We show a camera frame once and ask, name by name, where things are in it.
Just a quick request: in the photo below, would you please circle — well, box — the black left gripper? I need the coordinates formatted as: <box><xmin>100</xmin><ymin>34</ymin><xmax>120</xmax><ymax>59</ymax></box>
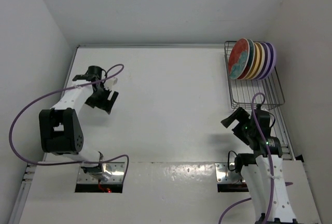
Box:
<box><xmin>85</xmin><ymin>85</ymin><xmax>118</xmax><ymax>113</ymax></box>

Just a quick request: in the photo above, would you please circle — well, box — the red teal floral plate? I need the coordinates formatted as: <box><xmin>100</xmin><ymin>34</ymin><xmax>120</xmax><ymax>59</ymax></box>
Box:
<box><xmin>228</xmin><ymin>38</ymin><xmax>250</xmax><ymax>79</ymax></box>
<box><xmin>242</xmin><ymin>39</ymin><xmax>255</xmax><ymax>79</ymax></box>

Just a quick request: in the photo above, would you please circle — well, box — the orange plate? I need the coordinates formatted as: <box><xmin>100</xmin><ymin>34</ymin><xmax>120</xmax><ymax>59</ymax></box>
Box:
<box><xmin>248</xmin><ymin>42</ymin><xmax>261</xmax><ymax>79</ymax></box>

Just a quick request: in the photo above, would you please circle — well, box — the lavender plate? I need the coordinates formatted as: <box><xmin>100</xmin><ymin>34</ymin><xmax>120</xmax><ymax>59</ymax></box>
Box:
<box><xmin>265</xmin><ymin>42</ymin><xmax>277</xmax><ymax>78</ymax></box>
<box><xmin>260</xmin><ymin>42</ymin><xmax>271</xmax><ymax>79</ymax></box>

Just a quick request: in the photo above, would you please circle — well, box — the cream plate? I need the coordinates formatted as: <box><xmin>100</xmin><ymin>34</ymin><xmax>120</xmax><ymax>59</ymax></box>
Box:
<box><xmin>255</xmin><ymin>42</ymin><xmax>265</xmax><ymax>79</ymax></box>

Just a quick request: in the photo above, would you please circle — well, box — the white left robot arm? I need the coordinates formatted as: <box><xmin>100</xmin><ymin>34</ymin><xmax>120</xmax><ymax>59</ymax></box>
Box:
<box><xmin>39</xmin><ymin>66</ymin><xmax>119</xmax><ymax>180</ymax></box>

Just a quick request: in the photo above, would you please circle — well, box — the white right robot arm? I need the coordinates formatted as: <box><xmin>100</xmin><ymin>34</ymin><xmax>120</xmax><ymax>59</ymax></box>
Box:
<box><xmin>221</xmin><ymin>107</ymin><xmax>298</xmax><ymax>223</ymax></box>

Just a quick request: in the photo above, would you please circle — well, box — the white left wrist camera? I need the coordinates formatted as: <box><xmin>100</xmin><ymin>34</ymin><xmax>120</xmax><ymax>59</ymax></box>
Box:
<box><xmin>104</xmin><ymin>77</ymin><xmax>118</xmax><ymax>90</ymax></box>

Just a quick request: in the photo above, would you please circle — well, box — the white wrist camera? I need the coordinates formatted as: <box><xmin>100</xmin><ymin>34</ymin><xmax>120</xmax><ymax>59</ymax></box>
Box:
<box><xmin>104</xmin><ymin>77</ymin><xmax>118</xmax><ymax>90</ymax></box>
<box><xmin>257</xmin><ymin>106</ymin><xmax>269</xmax><ymax>111</ymax></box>

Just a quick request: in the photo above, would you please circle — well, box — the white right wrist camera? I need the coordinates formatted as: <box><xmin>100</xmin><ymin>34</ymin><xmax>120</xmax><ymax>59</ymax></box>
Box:
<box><xmin>257</xmin><ymin>106</ymin><xmax>269</xmax><ymax>111</ymax></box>

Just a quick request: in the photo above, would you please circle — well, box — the grey wire dish rack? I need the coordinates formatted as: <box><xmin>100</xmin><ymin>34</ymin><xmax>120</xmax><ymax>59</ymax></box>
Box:
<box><xmin>224</xmin><ymin>41</ymin><xmax>285</xmax><ymax>110</ymax></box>

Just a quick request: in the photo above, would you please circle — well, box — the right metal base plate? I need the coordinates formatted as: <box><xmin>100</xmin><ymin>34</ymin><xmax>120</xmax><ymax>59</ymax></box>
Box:
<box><xmin>215</xmin><ymin>162</ymin><xmax>245</xmax><ymax>184</ymax></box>

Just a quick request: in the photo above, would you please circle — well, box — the metal base plate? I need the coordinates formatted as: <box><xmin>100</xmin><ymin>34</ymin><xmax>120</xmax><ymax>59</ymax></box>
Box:
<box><xmin>215</xmin><ymin>162</ymin><xmax>245</xmax><ymax>184</ymax></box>
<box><xmin>77</xmin><ymin>162</ymin><xmax>125</xmax><ymax>184</ymax></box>

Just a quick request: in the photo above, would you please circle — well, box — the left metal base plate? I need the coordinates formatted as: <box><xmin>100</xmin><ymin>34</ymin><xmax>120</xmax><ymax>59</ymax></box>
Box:
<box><xmin>77</xmin><ymin>162</ymin><xmax>125</xmax><ymax>184</ymax></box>

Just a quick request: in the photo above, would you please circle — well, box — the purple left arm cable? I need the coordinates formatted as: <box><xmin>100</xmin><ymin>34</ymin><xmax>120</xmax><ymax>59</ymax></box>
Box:
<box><xmin>9</xmin><ymin>64</ymin><xmax>130</xmax><ymax>183</ymax></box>

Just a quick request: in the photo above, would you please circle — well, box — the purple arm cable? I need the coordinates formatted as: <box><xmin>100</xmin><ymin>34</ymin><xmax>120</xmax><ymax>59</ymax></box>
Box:
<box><xmin>9</xmin><ymin>64</ymin><xmax>130</xmax><ymax>183</ymax></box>
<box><xmin>218</xmin><ymin>92</ymin><xmax>294</xmax><ymax>224</ymax></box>

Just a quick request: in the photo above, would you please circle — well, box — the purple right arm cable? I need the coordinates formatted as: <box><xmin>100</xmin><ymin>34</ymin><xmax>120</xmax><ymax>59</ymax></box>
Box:
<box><xmin>218</xmin><ymin>92</ymin><xmax>294</xmax><ymax>224</ymax></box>

